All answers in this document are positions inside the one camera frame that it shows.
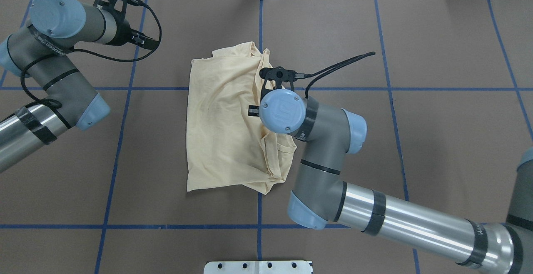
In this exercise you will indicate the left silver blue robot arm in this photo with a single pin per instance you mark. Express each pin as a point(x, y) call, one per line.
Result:
point(62, 97)

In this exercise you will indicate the beige long-sleeve graphic shirt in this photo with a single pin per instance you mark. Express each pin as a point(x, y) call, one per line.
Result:
point(225, 145)

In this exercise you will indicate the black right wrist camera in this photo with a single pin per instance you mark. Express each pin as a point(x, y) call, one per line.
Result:
point(278, 75)

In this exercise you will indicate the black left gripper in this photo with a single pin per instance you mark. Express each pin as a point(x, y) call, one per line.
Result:
point(122, 36)

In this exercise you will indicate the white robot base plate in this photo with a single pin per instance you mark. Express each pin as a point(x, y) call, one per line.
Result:
point(259, 267)

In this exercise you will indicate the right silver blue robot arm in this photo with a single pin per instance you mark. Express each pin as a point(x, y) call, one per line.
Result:
point(453, 151)

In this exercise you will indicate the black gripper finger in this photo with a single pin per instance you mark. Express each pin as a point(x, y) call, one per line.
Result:
point(253, 110)

